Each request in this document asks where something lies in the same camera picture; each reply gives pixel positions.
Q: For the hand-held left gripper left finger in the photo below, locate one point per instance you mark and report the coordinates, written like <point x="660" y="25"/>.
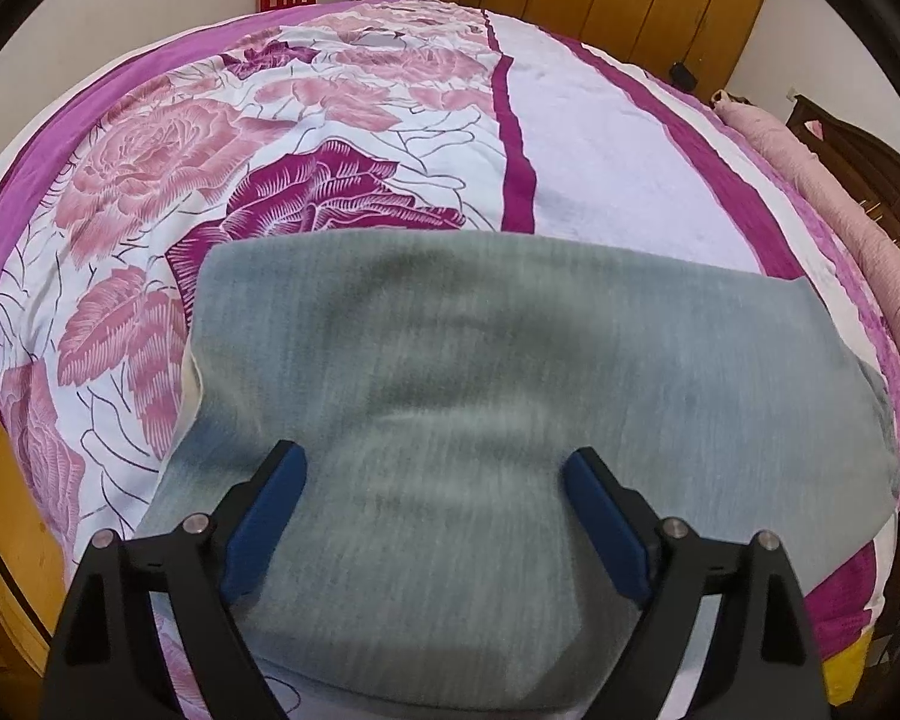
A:
<point x="266" y="532"/>

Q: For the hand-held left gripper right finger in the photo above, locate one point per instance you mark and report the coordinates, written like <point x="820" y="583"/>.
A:
<point x="607" y="532"/>

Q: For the grey fleece pants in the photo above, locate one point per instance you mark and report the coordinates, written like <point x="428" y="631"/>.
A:
<point x="495" y="352"/>

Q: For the yellow cloth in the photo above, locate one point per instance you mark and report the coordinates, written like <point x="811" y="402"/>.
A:
<point x="847" y="671"/>

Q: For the long pink bolster pillow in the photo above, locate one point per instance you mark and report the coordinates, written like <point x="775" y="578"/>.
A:
<point x="817" y="180"/>

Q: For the dark wooden headboard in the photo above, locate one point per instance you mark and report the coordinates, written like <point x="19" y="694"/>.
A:
<point x="870" y="157"/>

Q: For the purple floral printed blanket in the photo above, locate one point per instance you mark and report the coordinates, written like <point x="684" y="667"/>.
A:
<point x="270" y="165"/>

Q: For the small black object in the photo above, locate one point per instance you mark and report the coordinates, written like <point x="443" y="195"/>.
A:
<point x="684" y="75"/>

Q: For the wooden wardrobe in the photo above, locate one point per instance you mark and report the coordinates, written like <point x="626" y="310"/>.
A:
<point x="645" y="0"/>

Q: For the wooden bed frame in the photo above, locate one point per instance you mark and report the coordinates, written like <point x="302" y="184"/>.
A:
<point x="7" y="540"/>

